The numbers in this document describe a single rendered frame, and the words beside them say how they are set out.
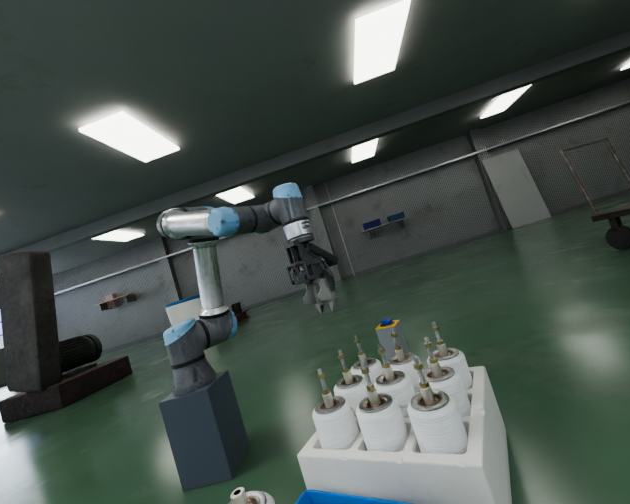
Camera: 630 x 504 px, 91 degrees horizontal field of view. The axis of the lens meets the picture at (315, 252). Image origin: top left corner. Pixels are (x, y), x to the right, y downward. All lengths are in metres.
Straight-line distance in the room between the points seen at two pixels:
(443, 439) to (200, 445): 0.81
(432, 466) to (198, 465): 0.82
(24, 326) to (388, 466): 3.92
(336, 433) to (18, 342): 3.88
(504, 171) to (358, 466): 10.11
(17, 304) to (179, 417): 3.25
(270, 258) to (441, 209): 5.46
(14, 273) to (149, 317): 7.85
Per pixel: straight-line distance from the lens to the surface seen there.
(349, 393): 0.87
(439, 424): 0.69
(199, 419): 1.22
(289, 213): 0.82
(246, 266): 10.16
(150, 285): 11.70
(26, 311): 4.22
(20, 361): 4.40
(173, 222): 1.06
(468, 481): 0.70
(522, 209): 10.33
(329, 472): 0.81
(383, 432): 0.74
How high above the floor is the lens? 0.57
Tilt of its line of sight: 3 degrees up
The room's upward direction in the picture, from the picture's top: 17 degrees counter-clockwise
